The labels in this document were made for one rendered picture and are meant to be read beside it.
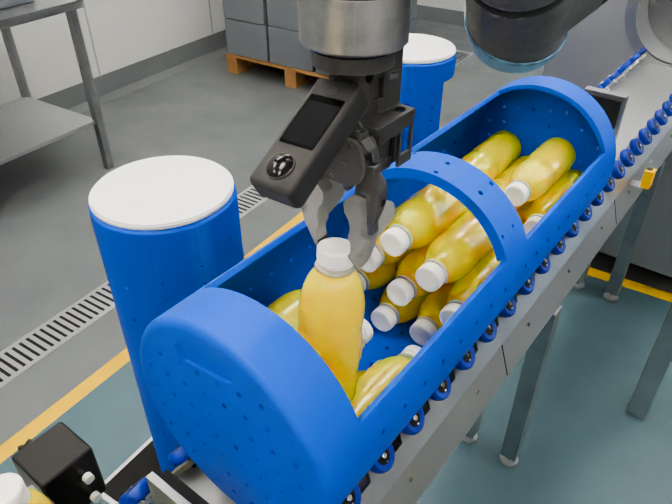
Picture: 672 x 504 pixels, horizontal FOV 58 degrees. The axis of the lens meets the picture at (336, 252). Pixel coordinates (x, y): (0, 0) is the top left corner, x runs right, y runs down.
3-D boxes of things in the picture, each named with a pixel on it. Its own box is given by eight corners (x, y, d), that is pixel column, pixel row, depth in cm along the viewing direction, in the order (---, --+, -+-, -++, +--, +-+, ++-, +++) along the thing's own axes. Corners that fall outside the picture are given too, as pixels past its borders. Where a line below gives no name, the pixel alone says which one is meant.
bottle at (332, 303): (357, 376, 74) (371, 243, 64) (353, 420, 68) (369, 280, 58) (299, 370, 74) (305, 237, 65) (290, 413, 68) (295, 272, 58)
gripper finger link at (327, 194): (351, 231, 66) (366, 161, 60) (316, 257, 63) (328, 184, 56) (328, 217, 68) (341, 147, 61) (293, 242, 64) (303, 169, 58)
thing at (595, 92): (612, 153, 156) (629, 94, 147) (607, 158, 153) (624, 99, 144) (573, 142, 161) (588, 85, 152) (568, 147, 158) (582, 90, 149)
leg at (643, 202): (619, 297, 253) (668, 161, 216) (615, 304, 250) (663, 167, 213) (605, 291, 256) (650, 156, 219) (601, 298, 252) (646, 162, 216)
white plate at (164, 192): (252, 162, 128) (253, 167, 129) (132, 148, 133) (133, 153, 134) (199, 234, 106) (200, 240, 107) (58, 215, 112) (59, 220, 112)
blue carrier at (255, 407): (608, 223, 121) (626, 80, 107) (342, 580, 65) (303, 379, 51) (477, 197, 137) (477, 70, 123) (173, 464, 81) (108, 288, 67)
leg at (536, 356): (521, 458, 190) (565, 305, 153) (513, 471, 186) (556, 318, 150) (503, 448, 193) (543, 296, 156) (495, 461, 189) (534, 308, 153)
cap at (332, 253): (355, 251, 63) (357, 236, 62) (353, 271, 60) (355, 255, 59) (318, 247, 63) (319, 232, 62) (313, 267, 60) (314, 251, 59)
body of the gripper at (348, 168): (413, 166, 59) (424, 40, 52) (360, 202, 54) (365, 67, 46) (349, 144, 63) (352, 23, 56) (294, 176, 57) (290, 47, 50)
